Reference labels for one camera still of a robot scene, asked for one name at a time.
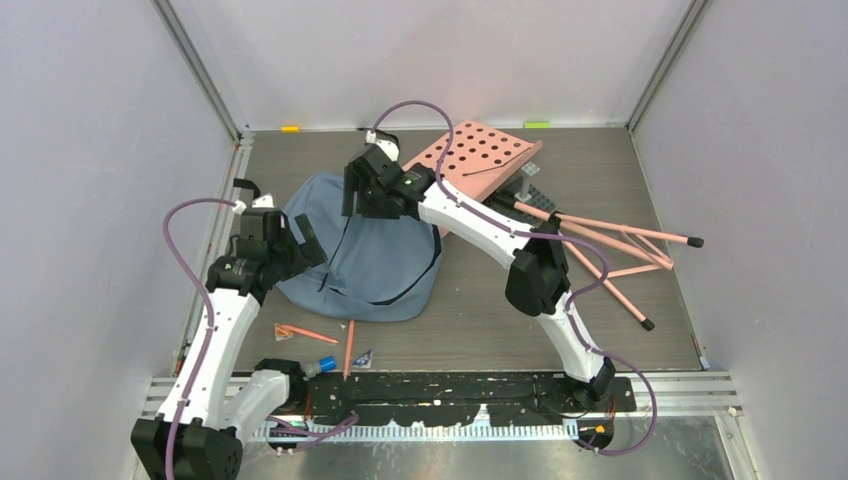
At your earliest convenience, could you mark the orange pencil short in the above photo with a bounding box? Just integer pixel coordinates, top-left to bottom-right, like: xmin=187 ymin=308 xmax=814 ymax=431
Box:
xmin=288 ymin=325 xmax=338 ymax=344

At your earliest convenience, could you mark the blue fabric backpack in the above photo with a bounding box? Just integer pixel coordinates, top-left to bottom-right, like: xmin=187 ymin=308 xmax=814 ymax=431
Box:
xmin=275 ymin=172 xmax=445 ymax=322

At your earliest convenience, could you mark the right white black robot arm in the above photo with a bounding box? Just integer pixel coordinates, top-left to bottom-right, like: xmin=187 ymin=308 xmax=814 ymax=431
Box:
xmin=342 ymin=144 xmax=616 ymax=411

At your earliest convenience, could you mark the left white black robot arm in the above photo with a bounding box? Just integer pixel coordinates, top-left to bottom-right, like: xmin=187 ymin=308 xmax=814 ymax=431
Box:
xmin=131 ymin=207 xmax=326 ymax=479

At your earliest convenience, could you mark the small orange white eraser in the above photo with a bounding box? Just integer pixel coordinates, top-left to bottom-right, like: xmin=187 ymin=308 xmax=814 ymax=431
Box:
xmin=274 ymin=323 xmax=295 ymax=341

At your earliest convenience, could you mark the pink perforated music stand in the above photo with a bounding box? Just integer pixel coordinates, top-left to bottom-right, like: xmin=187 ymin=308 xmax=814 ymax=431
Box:
xmin=403 ymin=120 xmax=704 ymax=331

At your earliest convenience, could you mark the blue grey glue stick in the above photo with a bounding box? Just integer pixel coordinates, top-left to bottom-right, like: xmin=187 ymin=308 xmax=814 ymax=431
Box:
xmin=301 ymin=356 xmax=337 ymax=379

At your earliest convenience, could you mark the orange pencil long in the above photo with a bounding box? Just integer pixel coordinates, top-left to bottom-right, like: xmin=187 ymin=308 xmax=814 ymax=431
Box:
xmin=343 ymin=319 xmax=355 ymax=381

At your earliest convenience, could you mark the dark grey lego plate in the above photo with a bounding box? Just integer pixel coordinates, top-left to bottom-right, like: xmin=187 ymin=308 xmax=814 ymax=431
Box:
xmin=485 ymin=161 xmax=556 ymax=223

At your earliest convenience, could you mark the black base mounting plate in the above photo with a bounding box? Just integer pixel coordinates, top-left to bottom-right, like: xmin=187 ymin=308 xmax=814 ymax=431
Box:
xmin=274 ymin=372 xmax=637 ymax=427

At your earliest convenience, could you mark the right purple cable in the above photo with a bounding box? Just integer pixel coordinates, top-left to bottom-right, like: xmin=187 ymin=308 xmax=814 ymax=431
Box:
xmin=370 ymin=100 xmax=659 ymax=458

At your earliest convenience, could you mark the purple cable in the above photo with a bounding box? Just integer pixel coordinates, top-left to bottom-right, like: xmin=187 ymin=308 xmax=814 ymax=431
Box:
xmin=370 ymin=100 xmax=659 ymax=458
xmin=162 ymin=197 xmax=360 ymax=480

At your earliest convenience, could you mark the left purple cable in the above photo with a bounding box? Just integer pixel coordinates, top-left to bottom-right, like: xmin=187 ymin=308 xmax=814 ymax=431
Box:
xmin=162 ymin=197 xmax=360 ymax=480

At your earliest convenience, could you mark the aluminium front rail frame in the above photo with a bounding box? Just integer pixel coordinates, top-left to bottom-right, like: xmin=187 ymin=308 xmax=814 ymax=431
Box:
xmin=130 ymin=136 xmax=732 ymax=458

